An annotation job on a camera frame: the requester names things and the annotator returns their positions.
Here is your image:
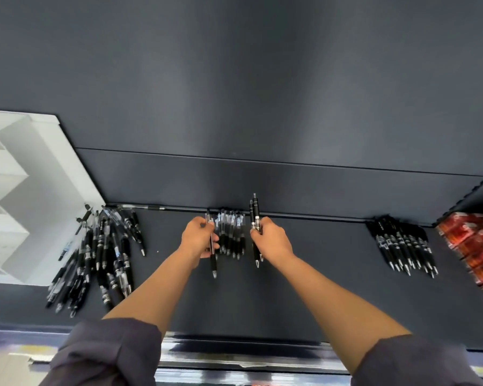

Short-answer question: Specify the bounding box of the pile of black pens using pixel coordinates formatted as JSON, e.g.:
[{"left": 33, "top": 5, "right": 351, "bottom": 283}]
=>
[{"left": 44, "top": 203, "right": 166, "bottom": 319}]

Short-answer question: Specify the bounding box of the grey right sleeve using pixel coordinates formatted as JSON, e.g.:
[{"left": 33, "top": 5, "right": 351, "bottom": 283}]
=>
[{"left": 350, "top": 334, "right": 483, "bottom": 386}]

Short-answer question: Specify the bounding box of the black stocked shelf unit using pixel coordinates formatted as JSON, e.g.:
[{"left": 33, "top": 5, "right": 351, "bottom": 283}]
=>
[{"left": 433, "top": 166, "right": 483, "bottom": 228}]

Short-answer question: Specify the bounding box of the aligned bundle of black pens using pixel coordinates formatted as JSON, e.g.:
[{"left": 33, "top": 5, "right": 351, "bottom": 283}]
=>
[{"left": 366, "top": 214, "right": 440, "bottom": 279}]

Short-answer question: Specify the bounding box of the dark grey shelf unit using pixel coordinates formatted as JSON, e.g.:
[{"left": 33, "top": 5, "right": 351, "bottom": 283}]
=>
[{"left": 0, "top": 0, "right": 483, "bottom": 386}]

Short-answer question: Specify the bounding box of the grey left sleeve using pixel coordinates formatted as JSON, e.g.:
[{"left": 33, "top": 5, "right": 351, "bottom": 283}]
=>
[{"left": 38, "top": 317, "right": 163, "bottom": 386}]

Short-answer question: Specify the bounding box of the row of clear-barrel pens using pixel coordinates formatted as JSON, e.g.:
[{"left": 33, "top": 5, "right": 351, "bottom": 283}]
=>
[{"left": 213, "top": 207, "right": 246, "bottom": 261}]

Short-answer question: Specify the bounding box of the clear-barrel black-grip pen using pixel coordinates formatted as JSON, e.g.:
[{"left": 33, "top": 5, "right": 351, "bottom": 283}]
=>
[{"left": 205, "top": 209, "right": 219, "bottom": 279}]

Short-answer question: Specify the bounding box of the person's right hand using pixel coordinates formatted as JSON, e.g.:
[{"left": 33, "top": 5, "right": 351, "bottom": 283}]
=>
[{"left": 249, "top": 216, "right": 295, "bottom": 266}]

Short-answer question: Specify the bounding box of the person's left forearm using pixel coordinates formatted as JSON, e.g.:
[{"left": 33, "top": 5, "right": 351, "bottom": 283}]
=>
[{"left": 103, "top": 247, "right": 202, "bottom": 338}]

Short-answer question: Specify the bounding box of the person's right forearm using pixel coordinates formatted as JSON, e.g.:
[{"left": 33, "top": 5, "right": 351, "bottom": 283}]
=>
[{"left": 275, "top": 253, "right": 412, "bottom": 374}]

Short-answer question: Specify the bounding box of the black rubber-grip pen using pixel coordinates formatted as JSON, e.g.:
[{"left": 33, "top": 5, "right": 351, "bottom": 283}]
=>
[
  {"left": 252, "top": 192, "right": 265, "bottom": 270},
  {"left": 248, "top": 198, "right": 259, "bottom": 268}
]

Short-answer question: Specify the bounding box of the person's left hand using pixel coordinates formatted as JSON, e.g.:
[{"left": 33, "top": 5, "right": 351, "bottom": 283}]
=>
[{"left": 179, "top": 216, "right": 221, "bottom": 270}]

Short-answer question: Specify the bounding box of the grey sleeve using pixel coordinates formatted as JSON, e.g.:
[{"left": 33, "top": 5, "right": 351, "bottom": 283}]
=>
[
  {"left": 38, "top": 317, "right": 163, "bottom": 386},
  {"left": 350, "top": 334, "right": 483, "bottom": 386}
]

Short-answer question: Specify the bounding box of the white tiered pen holder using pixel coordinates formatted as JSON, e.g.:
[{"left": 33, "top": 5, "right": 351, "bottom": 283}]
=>
[{"left": 0, "top": 109, "right": 107, "bottom": 287}]

